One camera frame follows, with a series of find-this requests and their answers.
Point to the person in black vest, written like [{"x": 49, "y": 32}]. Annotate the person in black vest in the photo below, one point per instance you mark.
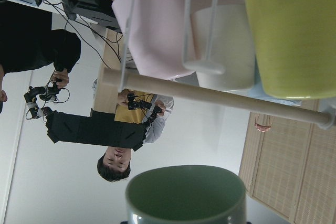
[{"x": 139, "y": 118}]

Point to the pink cup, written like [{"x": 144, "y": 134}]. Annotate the pink cup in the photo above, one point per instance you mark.
[{"x": 155, "y": 37}]

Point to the green cup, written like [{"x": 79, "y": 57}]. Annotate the green cup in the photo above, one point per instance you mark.
[{"x": 186, "y": 194}]

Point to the white wire cup rack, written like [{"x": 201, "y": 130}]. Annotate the white wire cup rack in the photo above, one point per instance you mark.
[{"x": 112, "y": 81}]

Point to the person in black shirt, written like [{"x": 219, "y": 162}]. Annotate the person in black shirt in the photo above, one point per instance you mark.
[{"x": 28, "y": 42}]

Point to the cream white cup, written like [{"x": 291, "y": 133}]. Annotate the cream white cup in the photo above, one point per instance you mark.
[{"x": 232, "y": 48}]

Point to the yellow cup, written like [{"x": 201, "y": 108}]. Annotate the yellow cup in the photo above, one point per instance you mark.
[{"x": 295, "y": 46}]

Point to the light blue cup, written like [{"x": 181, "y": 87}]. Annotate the light blue cup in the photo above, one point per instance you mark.
[{"x": 257, "y": 92}]

